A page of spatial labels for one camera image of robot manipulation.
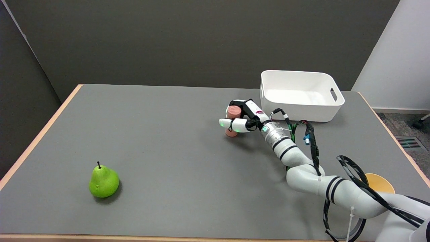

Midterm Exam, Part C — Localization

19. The black chair caster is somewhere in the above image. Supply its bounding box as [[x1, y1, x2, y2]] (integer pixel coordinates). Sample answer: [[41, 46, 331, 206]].
[[413, 114, 430, 129]]

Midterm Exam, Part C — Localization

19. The yellow round plate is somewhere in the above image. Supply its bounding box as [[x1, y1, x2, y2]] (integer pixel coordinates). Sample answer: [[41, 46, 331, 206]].
[[364, 173, 396, 194]]

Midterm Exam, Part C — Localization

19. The green toy pear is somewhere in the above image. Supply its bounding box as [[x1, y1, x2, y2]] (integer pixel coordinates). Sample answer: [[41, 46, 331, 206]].
[[89, 162, 120, 198]]

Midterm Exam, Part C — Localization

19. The white plastic bin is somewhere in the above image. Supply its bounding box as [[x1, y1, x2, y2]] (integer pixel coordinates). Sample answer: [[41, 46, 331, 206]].
[[260, 70, 345, 122]]

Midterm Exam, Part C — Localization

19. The wooden cylinder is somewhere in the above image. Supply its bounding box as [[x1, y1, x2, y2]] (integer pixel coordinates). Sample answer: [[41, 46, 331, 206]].
[[225, 106, 242, 137]]

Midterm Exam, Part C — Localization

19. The floor vent grille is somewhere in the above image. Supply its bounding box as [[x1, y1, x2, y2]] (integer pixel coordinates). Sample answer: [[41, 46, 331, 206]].
[[396, 136, 423, 149]]

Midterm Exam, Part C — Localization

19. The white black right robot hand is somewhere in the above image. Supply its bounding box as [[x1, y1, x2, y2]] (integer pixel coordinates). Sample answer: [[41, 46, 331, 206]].
[[219, 99, 271, 133]]

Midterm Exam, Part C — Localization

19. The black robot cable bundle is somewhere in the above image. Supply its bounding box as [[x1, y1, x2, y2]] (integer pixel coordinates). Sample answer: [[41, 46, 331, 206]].
[[270, 108, 425, 242]]

